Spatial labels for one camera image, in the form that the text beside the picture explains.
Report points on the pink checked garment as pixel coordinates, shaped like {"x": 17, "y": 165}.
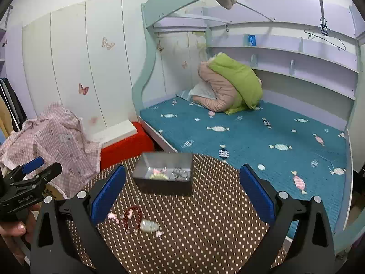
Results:
{"x": 54, "y": 139}

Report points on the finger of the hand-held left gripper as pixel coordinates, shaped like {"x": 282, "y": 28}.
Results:
{"x": 32, "y": 164}
{"x": 47, "y": 172}

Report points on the hanging dark clothes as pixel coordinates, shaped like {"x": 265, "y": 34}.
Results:
{"x": 12, "y": 105}

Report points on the red storage box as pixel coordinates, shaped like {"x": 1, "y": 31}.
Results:
{"x": 125, "y": 148}

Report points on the brown polka-dot tablecloth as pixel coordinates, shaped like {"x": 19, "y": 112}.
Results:
{"x": 205, "y": 228}

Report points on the black hanging tag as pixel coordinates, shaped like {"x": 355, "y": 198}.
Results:
{"x": 324, "y": 29}

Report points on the jewelry pieces in box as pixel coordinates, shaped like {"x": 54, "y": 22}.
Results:
{"x": 171, "y": 174}

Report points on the white board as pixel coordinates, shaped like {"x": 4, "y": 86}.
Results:
{"x": 117, "y": 132}

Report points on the lavender wall shelf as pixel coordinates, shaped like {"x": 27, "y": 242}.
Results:
{"x": 299, "y": 60}

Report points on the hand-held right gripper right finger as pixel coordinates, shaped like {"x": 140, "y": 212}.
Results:
{"x": 256, "y": 194}

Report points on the pink quilt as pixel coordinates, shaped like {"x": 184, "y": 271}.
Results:
{"x": 219, "y": 94}

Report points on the blue candy-print bed sheet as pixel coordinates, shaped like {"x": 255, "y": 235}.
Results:
{"x": 256, "y": 137}

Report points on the clear plastic storage box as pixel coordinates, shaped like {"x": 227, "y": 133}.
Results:
{"x": 162, "y": 187}

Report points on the small pink hair clip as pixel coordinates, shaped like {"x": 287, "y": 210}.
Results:
{"x": 158, "y": 233}
{"x": 129, "y": 213}

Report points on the white wardrobe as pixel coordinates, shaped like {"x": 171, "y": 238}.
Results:
{"x": 71, "y": 62}

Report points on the small blue box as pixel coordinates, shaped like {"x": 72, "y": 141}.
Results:
{"x": 251, "y": 40}

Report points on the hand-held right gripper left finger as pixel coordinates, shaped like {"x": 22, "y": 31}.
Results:
{"x": 108, "y": 195}

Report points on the teal bunk bed frame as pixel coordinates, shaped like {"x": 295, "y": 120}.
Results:
{"x": 148, "y": 71}

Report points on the person's left hand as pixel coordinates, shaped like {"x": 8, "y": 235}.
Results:
{"x": 14, "y": 229}

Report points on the white round container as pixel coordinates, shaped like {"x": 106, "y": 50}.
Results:
{"x": 55, "y": 192}

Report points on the white pillow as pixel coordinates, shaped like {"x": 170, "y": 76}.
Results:
{"x": 201, "y": 91}

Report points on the pale green bangle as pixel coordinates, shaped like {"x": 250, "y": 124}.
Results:
{"x": 148, "y": 226}

